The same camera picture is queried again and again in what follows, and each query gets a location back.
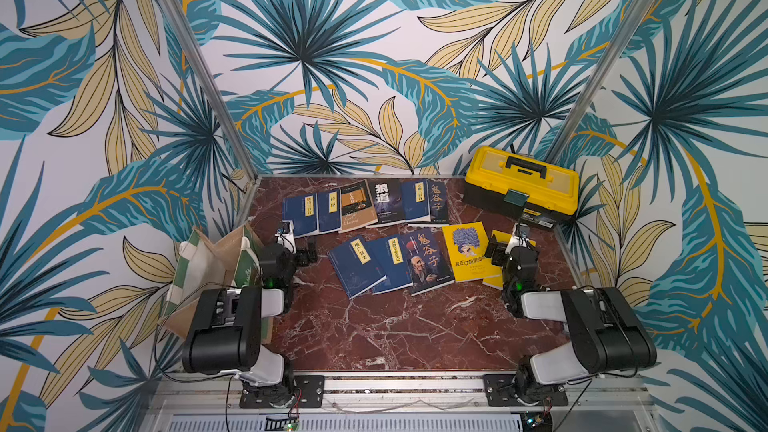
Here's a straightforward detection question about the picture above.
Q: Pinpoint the old man portrait book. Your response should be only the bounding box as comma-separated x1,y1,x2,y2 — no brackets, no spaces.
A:
399,229,455,296

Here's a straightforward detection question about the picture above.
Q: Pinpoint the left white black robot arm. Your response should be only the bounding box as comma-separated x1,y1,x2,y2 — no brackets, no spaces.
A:
181,239,300,408

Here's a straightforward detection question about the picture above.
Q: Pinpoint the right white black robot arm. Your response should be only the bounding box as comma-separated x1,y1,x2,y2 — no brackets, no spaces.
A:
484,235,657,406

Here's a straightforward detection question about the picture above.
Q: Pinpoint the yellow book blue hair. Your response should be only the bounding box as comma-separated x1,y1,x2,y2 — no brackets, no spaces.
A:
442,222,501,282

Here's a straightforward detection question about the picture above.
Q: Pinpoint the yellow black toolbox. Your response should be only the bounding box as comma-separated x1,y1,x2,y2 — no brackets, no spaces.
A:
463,146,580,229

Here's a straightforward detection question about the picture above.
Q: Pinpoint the brown cover book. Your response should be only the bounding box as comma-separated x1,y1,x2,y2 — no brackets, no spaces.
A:
340,180,378,233

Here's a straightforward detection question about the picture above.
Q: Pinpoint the dark blue Guiguzi book back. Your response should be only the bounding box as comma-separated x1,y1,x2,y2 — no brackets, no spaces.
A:
427,179,450,226

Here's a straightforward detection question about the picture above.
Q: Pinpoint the dark wolf title book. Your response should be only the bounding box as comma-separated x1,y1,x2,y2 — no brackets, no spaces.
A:
368,179,405,227

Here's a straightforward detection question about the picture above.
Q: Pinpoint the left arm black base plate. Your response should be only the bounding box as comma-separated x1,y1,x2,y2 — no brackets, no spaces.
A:
239,375,325,409

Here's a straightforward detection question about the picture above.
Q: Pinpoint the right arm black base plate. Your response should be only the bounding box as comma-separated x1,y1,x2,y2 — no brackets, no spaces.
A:
483,374,569,408

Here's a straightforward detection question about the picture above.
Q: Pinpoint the aluminium front rail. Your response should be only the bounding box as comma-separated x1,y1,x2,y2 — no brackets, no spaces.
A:
139,371,662,431

